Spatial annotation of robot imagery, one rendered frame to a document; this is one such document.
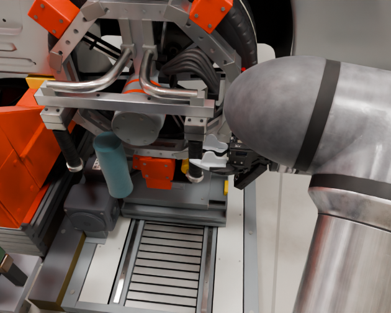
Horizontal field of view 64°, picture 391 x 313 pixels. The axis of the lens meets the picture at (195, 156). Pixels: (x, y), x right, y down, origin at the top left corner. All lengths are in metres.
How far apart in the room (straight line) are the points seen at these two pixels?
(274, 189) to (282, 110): 1.53
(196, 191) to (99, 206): 0.46
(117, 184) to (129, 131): 0.29
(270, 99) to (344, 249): 0.15
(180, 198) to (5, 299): 0.75
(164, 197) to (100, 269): 0.42
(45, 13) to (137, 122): 0.35
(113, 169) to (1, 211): 0.34
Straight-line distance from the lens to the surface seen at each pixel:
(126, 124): 0.85
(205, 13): 0.80
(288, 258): 1.62
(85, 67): 1.14
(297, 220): 1.73
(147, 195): 1.48
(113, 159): 1.01
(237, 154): 0.74
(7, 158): 1.07
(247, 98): 0.32
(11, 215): 1.13
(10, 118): 1.10
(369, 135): 0.30
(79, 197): 1.31
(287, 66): 0.32
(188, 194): 1.47
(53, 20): 0.93
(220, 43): 0.88
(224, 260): 1.47
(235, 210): 1.60
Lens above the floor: 1.42
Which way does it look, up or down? 48 degrees down
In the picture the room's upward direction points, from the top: straight up
